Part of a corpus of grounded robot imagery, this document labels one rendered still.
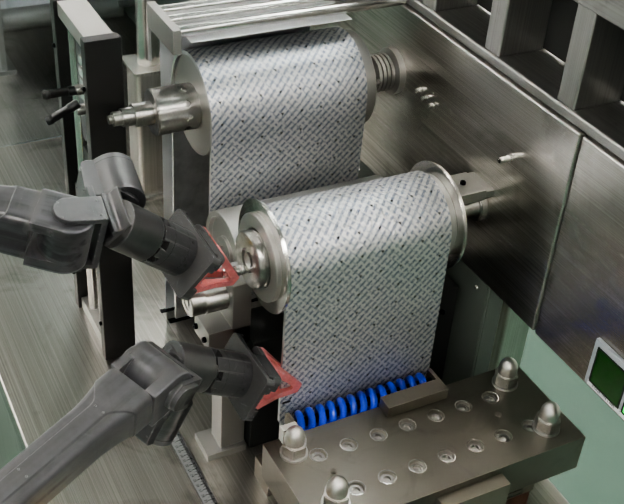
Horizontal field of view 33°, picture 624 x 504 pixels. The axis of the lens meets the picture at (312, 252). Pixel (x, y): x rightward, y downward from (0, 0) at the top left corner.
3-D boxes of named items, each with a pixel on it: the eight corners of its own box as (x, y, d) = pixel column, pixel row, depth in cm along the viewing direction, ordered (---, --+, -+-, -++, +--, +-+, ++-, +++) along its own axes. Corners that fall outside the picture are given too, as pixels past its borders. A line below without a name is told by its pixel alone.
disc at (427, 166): (397, 228, 150) (412, 140, 141) (400, 227, 150) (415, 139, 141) (453, 290, 140) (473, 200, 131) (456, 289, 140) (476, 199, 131)
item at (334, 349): (277, 420, 140) (284, 312, 129) (426, 373, 149) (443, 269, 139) (278, 422, 140) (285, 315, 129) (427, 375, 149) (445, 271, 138)
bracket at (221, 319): (191, 440, 152) (190, 271, 134) (232, 427, 155) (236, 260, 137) (204, 463, 149) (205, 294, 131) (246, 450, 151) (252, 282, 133)
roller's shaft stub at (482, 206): (425, 219, 144) (430, 192, 141) (468, 208, 146) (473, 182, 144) (443, 236, 140) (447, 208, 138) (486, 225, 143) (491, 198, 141)
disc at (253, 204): (235, 268, 140) (240, 175, 131) (239, 267, 140) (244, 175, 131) (283, 338, 130) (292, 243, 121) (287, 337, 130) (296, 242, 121)
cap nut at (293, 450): (274, 447, 134) (276, 422, 132) (300, 439, 136) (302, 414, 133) (287, 467, 132) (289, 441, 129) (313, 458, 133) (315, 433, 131)
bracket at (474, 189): (436, 187, 142) (438, 175, 140) (472, 179, 144) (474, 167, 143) (457, 206, 138) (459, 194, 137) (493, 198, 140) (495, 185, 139)
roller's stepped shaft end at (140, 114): (105, 125, 141) (103, 103, 139) (147, 117, 143) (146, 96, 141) (112, 136, 138) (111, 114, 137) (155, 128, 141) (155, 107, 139)
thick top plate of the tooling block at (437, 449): (261, 475, 138) (262, 443, 135) (508, 392, 154) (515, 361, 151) (316, 567, 127) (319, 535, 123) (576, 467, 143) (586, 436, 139)
